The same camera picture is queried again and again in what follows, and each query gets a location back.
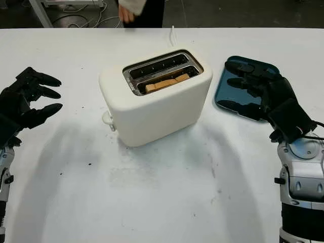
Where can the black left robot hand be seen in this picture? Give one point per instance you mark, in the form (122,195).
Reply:
(12,101)

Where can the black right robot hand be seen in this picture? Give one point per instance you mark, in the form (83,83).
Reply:
(278,88)

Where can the person's bare hand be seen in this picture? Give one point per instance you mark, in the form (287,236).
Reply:
(126,15)

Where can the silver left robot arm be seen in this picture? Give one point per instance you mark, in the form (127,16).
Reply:
(5,164)

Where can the person's forearm white sleeve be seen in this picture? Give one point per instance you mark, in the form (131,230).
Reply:
(131,6)

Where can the person body dark trousers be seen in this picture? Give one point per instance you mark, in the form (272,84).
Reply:
(146,12)

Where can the brown toast slice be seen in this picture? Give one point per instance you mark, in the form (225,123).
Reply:
(164,83)

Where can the white two-slot toaster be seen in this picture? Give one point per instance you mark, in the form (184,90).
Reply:
(157,119)

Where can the blue rectangular tray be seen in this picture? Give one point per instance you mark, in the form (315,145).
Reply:
(227,91)

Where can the white metal table frame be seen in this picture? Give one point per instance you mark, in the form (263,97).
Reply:
(44,14)

